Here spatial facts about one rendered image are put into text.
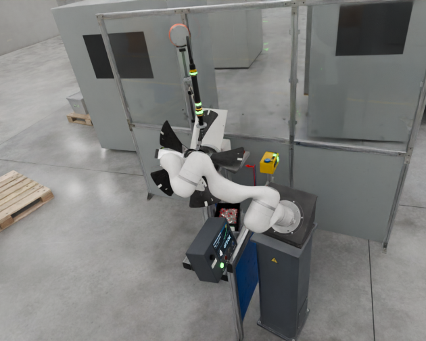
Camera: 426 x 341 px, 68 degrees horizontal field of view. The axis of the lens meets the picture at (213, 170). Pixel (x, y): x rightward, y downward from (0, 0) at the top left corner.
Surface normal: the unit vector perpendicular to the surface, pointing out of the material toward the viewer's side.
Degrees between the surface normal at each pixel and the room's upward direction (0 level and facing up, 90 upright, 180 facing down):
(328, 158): 90
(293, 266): 90
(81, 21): 90
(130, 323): 0
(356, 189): 90
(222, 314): 0
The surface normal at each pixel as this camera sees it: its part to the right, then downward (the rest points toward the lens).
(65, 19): -0.33, 0.56
